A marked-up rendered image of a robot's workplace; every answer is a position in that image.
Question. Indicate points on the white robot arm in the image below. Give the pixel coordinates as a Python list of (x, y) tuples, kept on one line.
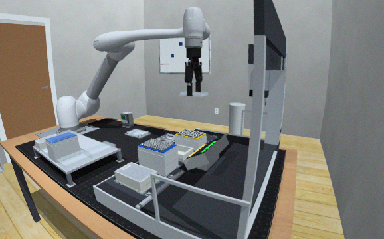
[(121, 43)]

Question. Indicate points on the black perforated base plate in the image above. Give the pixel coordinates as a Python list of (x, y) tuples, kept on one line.
[(113, 132)]

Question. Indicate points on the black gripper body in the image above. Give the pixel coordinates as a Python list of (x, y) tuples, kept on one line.
[(193, 54)]

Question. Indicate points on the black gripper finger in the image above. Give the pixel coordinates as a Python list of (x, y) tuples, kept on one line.
[(198, 77), (189, 76)]

